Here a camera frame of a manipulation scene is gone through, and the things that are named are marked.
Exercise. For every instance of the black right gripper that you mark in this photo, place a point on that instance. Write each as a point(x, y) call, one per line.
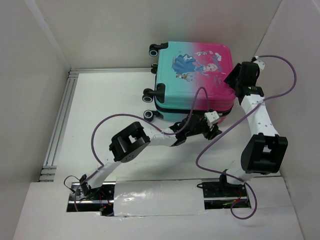
point(235, 75)

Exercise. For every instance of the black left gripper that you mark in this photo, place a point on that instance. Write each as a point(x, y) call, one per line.
point(209, 134)

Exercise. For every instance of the pink hard-shell suitcase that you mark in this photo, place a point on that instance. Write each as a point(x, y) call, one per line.
point(189, 78)

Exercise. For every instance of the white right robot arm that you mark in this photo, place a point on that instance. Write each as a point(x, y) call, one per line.
point(266, 149)

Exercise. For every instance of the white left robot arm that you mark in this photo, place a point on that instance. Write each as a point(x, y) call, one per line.
point(132, 140)

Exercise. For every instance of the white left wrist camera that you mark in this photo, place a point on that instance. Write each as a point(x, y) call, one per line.
point(212, 118)

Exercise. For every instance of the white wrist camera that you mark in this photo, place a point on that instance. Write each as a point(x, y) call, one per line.
point(257, 60)
point(212, 118)

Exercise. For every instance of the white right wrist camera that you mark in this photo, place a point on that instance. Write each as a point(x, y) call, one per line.
point(257, 60)

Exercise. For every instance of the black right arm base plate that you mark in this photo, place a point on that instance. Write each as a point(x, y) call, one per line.
point(222, 197)

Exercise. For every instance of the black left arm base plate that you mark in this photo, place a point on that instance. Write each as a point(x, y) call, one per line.
point(102, 202)

